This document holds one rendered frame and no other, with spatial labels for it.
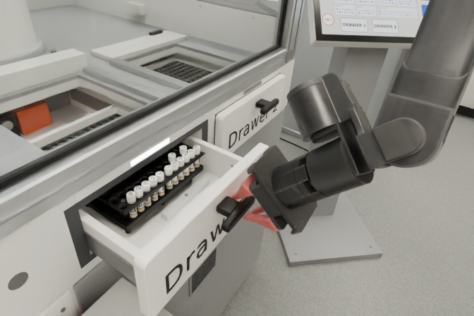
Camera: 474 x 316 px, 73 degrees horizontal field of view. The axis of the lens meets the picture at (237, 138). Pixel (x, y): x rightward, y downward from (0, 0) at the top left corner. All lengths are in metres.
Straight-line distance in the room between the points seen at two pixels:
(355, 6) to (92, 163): 0.97
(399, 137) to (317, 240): 1.34
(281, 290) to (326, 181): 1.14
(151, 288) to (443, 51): 0.39
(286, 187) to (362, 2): 0.90
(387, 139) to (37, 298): 0.45
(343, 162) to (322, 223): 1.37
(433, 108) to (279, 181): 0.18
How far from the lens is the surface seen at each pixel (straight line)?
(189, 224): 0.41
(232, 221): 0.43
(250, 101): 0.70
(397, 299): 1.63
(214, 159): 0.59
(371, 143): 0.33
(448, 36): 0.36
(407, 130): 0.32
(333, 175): 0.35
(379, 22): 1.21
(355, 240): 1.70
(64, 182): 0.43
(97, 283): 0.58
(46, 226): 0.45
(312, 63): 2.16
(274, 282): 1.49
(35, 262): 0.47
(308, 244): 1.60
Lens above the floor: 1.23
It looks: 33 degrees down
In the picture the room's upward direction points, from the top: 5 degrees clockwise
